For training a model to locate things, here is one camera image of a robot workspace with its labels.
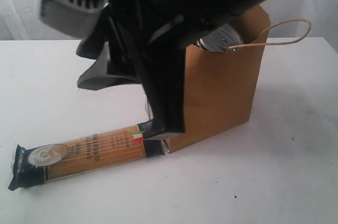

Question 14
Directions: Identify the brown paper bag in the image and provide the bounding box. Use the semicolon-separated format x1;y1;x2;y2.
161;4;312;155

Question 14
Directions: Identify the spaghetti pasta package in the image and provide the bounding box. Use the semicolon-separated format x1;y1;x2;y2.
8;125;165;191

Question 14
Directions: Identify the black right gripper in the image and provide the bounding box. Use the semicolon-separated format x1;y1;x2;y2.
77;0;209;139

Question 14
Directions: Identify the silver pull-tab tin can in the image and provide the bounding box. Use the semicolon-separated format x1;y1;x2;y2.
194;24;243;52

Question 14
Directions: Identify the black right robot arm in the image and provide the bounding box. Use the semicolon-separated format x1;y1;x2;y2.
77;0;264;139

